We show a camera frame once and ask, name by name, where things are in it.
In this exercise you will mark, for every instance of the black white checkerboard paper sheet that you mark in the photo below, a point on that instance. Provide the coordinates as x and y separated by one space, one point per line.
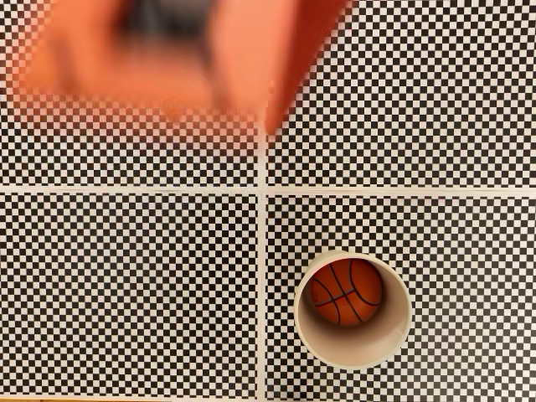
125 159
125 293
469 272
419 104

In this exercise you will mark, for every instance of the orange mini basketball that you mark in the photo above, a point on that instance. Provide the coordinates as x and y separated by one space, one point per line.
347 293

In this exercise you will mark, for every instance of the cream paper cup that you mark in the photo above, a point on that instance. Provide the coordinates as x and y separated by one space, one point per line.
356 347

